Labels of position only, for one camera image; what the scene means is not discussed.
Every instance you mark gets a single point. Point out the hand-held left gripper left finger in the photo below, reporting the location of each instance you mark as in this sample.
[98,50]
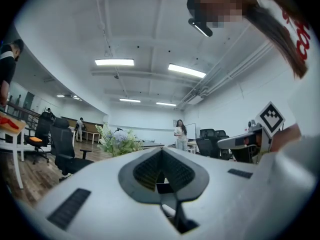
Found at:
[127,181]

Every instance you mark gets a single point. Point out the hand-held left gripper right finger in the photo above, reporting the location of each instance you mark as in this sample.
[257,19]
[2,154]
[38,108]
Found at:
[197,181]

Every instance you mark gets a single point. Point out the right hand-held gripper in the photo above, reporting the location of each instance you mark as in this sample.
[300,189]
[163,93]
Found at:
[271,119]

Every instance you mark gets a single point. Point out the person's right forearm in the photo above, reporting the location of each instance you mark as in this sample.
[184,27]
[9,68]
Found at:
[285,137]

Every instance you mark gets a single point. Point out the black mesh office chair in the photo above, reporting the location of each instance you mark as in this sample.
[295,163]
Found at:
[205,144]
[223,152]

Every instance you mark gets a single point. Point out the green plant with blue flowers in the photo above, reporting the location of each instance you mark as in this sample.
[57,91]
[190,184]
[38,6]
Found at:
[120,142]

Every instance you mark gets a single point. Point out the white whiteboard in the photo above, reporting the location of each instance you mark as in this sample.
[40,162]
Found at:
[191,131]

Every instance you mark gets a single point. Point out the dark low table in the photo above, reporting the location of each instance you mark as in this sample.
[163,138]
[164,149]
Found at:
[152,144]

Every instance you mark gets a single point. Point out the white ceiling air conditioner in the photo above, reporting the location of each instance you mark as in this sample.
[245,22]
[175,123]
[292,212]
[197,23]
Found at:
[197,99]

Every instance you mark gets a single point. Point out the wooden counter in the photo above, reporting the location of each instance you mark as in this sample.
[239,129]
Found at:
[90,127]

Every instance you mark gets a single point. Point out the white ceiling pipes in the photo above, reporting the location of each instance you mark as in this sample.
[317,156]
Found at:
[232,71]

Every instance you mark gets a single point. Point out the black high-back office chair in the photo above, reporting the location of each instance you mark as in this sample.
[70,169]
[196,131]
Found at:
[62,144]

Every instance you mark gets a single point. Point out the long ceiling light panel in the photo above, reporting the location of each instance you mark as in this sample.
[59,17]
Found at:
[187,70]
[130,100]
[60,96]
[166,104]
[114,62]

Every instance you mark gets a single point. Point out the person's white shirt red print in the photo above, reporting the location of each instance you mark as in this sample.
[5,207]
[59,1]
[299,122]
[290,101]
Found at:
[305,96]

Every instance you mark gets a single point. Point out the black office chair orange cushion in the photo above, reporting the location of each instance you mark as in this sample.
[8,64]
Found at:
[41,131]

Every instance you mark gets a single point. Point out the white table wooden top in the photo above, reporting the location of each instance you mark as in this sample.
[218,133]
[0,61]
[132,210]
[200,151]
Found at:
[17,134]

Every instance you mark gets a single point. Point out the black metal railing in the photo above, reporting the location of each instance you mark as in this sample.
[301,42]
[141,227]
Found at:
[27,114]

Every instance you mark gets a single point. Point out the red object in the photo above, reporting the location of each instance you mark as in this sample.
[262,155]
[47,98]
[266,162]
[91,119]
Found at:
[8,123]

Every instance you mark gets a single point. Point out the person's face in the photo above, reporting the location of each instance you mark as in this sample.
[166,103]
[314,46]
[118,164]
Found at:
[220,6]

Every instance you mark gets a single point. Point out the grey wall poster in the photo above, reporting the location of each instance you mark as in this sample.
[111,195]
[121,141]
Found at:
[175,123]

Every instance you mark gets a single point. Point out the black head-mounted camera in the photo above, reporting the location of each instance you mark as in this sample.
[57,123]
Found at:
[201,29]

